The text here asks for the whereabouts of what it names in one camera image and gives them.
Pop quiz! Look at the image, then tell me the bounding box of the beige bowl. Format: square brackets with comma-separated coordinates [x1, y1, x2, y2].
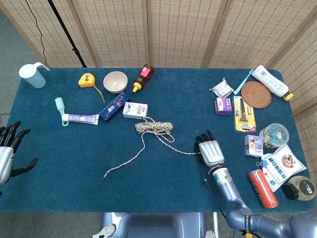
[103, 71, 129, 94]

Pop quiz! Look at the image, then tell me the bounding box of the white blue salt bag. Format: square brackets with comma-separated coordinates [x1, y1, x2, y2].
[261, 144, 307, 193]

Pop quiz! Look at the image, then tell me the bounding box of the long dark blue box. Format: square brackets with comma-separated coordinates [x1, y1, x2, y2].
[98, 92, 131, 123]

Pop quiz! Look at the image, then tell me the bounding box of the round brown woven coaster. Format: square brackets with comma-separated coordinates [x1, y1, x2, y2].
[241, 81, 272, 109]

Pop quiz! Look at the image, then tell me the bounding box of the white blue milk carton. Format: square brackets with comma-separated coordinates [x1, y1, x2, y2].
[122, 101, 149, 119]

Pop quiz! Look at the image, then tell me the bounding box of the yellow tape measure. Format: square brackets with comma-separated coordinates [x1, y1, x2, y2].
[78, 73, 106, 104]

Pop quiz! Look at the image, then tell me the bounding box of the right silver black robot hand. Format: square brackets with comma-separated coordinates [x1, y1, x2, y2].
[195, 129, 225, 167]

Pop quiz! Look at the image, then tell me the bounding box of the speckled beige rope bundle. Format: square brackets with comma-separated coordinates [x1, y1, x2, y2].
[103, 116, 202, 179]

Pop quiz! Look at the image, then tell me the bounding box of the red drink can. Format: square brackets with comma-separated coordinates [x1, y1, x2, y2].
[248, 169, 279, 209]

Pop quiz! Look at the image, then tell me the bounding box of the razor in yellow blister pack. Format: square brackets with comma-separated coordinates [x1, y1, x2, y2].
[233, 96, 257, 133]

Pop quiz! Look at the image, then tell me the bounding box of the white purple toothpaste tube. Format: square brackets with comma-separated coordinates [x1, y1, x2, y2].
[61, 113, 100, 126]

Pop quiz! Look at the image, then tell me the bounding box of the white table leg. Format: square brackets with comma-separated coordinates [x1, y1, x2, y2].
[212, 212, 219, 238]

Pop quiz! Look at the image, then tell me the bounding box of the white plastic pitcher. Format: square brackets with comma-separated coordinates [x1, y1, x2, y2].
[18, 61, 51, 89]

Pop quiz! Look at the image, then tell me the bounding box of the black tripod stand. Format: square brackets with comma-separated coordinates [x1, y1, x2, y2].
[47, 0, 88, 68]

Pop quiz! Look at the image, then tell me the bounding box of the spice jar black lid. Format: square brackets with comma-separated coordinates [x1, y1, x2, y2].
[281, 175, 317, 201]

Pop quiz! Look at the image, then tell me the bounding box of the thin black hanging cable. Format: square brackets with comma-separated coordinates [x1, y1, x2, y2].
[24, 0, 48, 67]

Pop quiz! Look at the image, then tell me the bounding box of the honey bottle yellow cap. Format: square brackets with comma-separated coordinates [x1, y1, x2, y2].
[132, 63, 155, 94]

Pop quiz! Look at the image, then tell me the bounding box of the white bottle yellow cap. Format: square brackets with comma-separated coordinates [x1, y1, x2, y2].
[254, 64, 294, 101]

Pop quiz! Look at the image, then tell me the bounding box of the clear tub of clips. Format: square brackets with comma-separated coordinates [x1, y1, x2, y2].
[259, 123, 290, 149]

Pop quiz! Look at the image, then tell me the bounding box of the light blue toothbrush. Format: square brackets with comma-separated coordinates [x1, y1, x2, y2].
[233, 68, 255, 95]

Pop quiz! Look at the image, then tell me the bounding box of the mint green brush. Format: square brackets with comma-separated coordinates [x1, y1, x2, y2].
[54, 97, 69, 127]

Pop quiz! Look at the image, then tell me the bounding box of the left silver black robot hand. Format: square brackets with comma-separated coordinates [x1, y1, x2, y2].
[0, 120, 39, 185]

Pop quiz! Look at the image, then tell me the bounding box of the purple tissue pack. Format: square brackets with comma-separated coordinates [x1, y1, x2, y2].
[214, 97, 233, 116]

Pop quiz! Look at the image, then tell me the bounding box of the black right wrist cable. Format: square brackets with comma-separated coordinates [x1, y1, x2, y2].
[202, 171, 227, 219]

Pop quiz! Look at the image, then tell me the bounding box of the blue-grey robot torso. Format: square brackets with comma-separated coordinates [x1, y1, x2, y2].
[100, 212, 206, 238]

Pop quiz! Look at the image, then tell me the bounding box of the purple juice carton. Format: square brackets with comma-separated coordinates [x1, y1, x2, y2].
[244, 134, 264, 157]

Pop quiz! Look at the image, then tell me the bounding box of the blue felt table cloth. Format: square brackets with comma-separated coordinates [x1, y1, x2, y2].
[0, 67, 317, 213]

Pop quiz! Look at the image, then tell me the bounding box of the white wipes packet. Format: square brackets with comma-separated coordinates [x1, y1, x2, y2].
[210, 78, 235, 98]

